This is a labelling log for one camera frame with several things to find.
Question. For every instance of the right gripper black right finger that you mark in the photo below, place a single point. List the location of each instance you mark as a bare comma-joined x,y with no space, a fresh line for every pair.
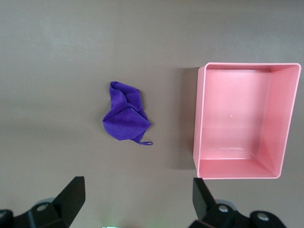
213,216

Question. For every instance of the purple microfibre cloth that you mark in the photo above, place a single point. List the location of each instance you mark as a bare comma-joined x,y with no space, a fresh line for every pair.
126,118

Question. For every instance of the pink plastic bin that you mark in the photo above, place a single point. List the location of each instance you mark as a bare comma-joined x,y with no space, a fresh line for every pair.
237,114

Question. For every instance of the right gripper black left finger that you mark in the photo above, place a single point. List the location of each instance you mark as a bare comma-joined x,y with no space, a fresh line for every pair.
64,209

